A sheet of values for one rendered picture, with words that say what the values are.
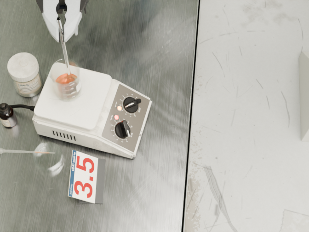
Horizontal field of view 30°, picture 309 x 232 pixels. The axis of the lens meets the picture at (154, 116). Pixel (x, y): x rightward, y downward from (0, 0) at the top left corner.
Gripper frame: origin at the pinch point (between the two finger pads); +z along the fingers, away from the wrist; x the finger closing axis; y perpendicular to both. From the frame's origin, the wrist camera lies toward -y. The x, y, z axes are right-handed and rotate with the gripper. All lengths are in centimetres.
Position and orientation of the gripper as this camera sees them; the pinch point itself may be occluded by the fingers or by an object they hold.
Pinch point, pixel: (61, 31)
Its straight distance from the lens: 95.4
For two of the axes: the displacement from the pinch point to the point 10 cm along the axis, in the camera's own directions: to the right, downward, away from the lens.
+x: -10.0, 0.3, -0.5
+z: 0.5, 9.0, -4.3
